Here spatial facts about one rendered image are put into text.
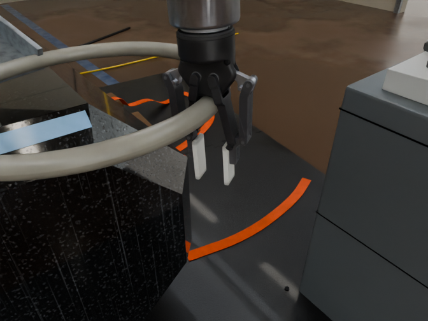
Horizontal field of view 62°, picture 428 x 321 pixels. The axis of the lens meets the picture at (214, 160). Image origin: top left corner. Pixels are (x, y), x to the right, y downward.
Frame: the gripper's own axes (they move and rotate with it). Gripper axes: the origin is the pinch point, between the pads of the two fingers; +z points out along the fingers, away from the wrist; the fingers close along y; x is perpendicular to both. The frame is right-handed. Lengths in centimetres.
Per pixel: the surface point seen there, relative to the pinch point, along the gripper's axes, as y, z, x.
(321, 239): -16, 50, -40
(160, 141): 1.6, -9.6, 11.7
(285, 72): 41, 73, -244
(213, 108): -1.3, -10.0, 2.0
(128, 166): 24.9, 12.4, -9.5
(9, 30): 51, -15, -13
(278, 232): 3, 78, -67
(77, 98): 35.7, -1.9, -10.9
